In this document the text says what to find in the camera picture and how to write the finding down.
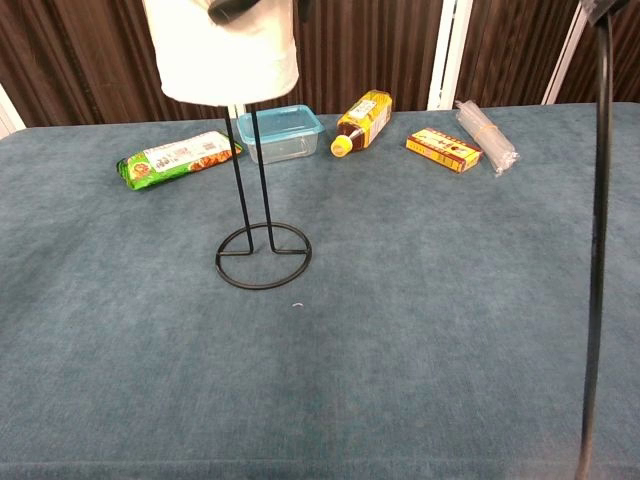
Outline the clear container with blue lid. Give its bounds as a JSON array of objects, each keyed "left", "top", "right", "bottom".
[{"left": 236, "top": 103, "right": 326, "bottom": 166}]

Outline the black and white right hand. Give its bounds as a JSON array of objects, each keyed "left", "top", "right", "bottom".
[{"left": 207, "top": 0, "right": 315, "bottom": 25}]

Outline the green snack pack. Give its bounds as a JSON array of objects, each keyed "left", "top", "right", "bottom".
[{"left": 116, "top": 130, "right": 245, "bottom": 193}]

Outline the yellow and red carton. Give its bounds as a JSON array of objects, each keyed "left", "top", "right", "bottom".
[{"left": 405, "top": 127, "right": 485, "bottom": 174}]

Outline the blue felt table cover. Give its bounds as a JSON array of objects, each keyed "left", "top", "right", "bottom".
[{"left": 0, "top": 102, "right": 640, "bottom": 480}]

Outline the white partition frame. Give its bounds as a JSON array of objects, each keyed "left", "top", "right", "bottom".
[
  {"left": 427, "top": 0, "right": 474, "bottom": 112},
  {"left": 542, "top": 0, "right": 592, "bottom": 106},
  {"left": 0, "top": 83, "right": 26, "bottom": 141}
]

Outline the white paper towel roll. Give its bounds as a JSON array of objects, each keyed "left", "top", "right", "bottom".
[{"left": 142, "top": 0, "right": 301, "bottom": 107}]

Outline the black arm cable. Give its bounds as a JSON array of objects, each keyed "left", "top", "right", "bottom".
[{"left": 574, "top": 0, "right": 632, "bottom": 479}]

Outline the dark brown slatted panel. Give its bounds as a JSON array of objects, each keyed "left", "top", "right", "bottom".
[
  {"left": 562, "top": 0, "right": 640, "bottom": 104},
  {"left": 0, "top": 0, "right": 167, "bottom": 129},
  {"left": 292, "top": 0, "right": 447, "bottom": 116},
  {"left": 454, "top": 0, "right": 582, "bottom": 109}
]

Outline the yellow tea bottle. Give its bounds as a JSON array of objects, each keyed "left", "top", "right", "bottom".
[{"left": 329, "top": 89, "right": 394, "bottom": 159}]

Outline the black metal paper holder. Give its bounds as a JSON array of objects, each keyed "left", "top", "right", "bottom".
[{"left": 214, "top": 102, "right": 314, "bottom": 291}]

